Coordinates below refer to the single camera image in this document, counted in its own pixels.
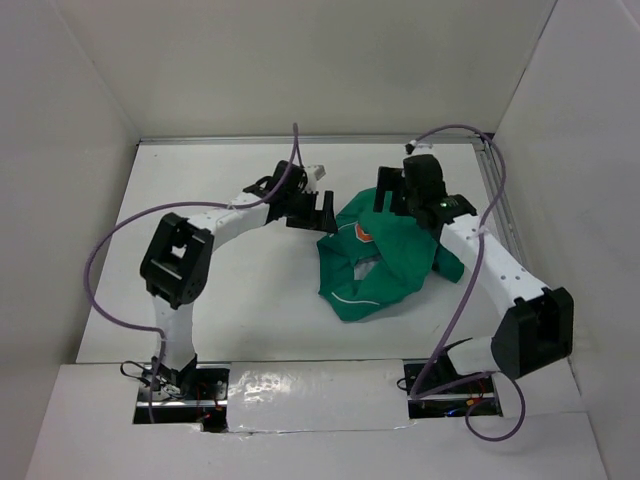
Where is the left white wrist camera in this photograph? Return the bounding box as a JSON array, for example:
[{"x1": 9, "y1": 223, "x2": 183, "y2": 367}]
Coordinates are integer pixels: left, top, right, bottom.
[{"x1": 304, "y1": 165, "x2": 326, "y2": 193}]

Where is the green zip jacket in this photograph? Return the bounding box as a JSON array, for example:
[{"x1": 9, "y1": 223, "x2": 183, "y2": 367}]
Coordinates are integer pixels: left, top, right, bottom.
[{"x1": 316, "y1": 188, "x2": 465, "y2": 323}]

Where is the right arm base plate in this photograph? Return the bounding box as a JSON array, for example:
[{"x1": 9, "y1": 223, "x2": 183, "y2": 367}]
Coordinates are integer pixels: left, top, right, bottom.
[{"x1": 396, "y1": 361, "x2": 502, "y2": 420}]

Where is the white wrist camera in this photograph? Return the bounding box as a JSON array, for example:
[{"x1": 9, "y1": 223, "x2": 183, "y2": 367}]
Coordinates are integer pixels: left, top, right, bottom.
[
  {"x1": 404, "y1": 140, "x2": 433, "y2": 155},
  {"x1": 304, "y1": 165, "x2": 326, "y2": 193}
]

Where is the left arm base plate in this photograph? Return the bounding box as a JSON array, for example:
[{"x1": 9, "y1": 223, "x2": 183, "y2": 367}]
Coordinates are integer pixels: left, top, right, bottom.
[{"x1": 120, "y1": 361, "x2": 230, "y2": 433}]

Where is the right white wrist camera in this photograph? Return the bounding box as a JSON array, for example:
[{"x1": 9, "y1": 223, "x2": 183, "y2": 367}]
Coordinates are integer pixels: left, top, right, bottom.
[{"x1": 404, "y1": 140, "x2": 433, "y2": 155}]

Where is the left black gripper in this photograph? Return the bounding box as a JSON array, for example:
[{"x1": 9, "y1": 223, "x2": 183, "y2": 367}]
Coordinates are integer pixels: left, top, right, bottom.
[{"x1": 284, "y1": 188, "x2": 338, "y2": 234}]

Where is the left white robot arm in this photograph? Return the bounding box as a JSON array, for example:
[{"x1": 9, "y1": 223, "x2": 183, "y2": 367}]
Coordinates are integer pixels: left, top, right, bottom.
[{"x1": 140, "y1": 161, "x2": 337, "y2": 399}]

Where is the aluminium frame rail back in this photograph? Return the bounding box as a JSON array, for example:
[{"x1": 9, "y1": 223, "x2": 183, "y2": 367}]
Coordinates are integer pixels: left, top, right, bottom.
[{"x1": 138, "y1": 132, "x2": 481, "y2": 146}]

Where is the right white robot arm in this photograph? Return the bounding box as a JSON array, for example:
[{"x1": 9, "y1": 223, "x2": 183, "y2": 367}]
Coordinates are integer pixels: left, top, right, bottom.
[{"x1": 373, "y1": 154, "x2": 574, "y2": 400}]

